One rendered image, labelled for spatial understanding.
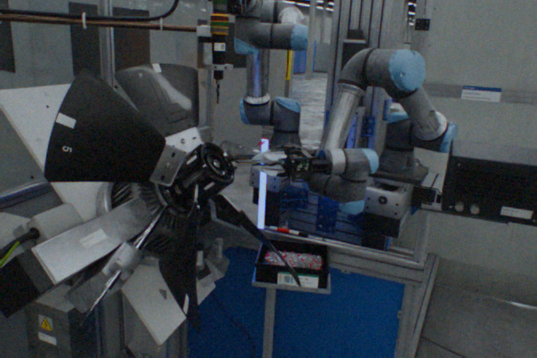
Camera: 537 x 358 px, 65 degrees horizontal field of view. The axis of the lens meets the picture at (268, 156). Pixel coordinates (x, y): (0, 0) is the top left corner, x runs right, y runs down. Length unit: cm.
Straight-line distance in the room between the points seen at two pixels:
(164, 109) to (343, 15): 105
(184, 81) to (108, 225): 45
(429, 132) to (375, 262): 49
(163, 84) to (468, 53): 198
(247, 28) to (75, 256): 79
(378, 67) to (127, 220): 81
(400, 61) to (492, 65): 151
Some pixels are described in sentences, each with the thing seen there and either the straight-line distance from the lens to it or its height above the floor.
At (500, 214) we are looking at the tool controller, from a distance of 136.
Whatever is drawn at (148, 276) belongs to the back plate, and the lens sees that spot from 110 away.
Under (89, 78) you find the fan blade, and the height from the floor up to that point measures 142.
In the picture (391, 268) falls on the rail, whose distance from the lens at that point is 145.
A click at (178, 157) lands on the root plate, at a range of 98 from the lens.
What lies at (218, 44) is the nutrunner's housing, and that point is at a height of 149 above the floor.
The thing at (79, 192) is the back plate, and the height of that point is 114.
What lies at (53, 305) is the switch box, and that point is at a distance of 124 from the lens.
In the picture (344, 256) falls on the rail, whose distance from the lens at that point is 146.
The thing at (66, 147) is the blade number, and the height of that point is 130.
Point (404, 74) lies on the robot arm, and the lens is 127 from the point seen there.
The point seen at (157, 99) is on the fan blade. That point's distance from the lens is 112.
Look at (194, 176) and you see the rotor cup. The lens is 96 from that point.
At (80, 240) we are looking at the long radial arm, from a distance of 88.
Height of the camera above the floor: 150
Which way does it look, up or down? 15 degrees down
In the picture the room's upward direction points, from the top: 3 degrees clockwise
